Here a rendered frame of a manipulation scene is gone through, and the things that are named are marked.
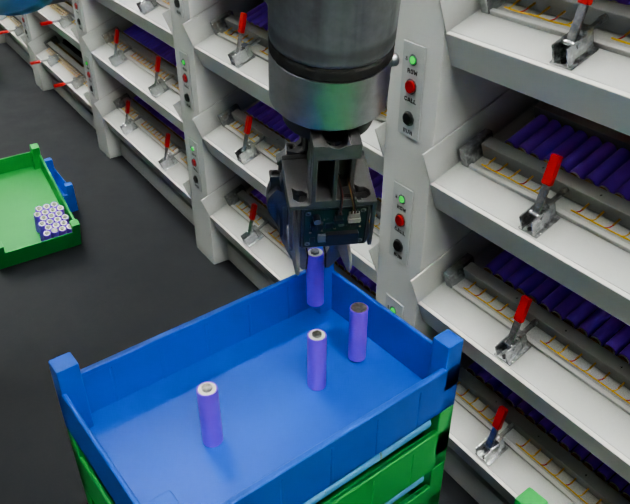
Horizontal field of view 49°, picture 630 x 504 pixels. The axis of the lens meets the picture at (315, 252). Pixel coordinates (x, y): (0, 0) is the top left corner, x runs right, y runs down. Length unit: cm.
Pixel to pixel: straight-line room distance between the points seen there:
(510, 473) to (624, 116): 56
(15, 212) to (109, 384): 129
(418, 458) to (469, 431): 43
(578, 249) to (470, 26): 28
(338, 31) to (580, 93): 35
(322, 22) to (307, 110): 7
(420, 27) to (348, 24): 43
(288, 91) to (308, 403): 30
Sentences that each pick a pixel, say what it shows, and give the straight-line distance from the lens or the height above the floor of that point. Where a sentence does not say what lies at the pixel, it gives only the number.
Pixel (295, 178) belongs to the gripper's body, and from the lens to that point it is 57.
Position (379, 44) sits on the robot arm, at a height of 82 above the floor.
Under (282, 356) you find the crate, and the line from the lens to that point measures 72.
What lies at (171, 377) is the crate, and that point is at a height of 48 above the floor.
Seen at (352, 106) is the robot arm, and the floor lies 78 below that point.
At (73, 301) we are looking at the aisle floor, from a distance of 167.
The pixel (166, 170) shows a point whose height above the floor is 14.
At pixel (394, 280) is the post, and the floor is 34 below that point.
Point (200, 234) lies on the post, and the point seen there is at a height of 5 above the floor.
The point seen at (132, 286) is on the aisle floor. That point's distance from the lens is 168.
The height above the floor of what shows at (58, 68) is 15.
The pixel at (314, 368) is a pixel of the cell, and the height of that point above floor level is 51.
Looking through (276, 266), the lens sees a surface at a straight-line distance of 144.
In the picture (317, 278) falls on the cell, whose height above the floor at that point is 55.
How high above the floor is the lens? 97
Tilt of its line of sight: 34 degrees down
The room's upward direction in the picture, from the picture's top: straight up
